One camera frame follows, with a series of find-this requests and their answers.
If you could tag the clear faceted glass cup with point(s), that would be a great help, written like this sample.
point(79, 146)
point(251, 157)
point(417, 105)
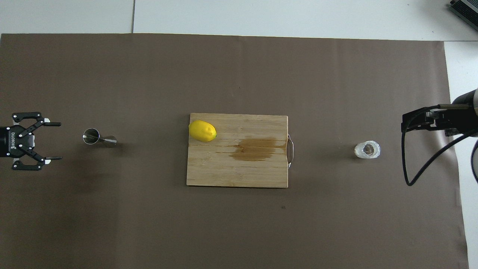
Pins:
point(358, 151)

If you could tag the yellow lemon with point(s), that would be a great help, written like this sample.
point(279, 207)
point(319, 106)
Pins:
point(201, 130)

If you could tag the wooden cutting board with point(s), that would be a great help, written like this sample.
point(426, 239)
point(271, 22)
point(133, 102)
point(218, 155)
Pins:
point(224, 168)

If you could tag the grey finned metal device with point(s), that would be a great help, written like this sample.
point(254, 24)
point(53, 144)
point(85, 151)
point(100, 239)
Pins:
point(468, 9)

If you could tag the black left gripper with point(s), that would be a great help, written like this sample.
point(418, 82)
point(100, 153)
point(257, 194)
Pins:
point(7, 142)

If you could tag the brown paper table mat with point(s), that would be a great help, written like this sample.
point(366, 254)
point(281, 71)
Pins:
point(112, 74)

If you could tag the steel double jigger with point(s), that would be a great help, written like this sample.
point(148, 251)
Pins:
point(90, 136)

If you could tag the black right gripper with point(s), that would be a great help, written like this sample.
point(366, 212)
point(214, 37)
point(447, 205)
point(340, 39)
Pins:
point(461, 119)

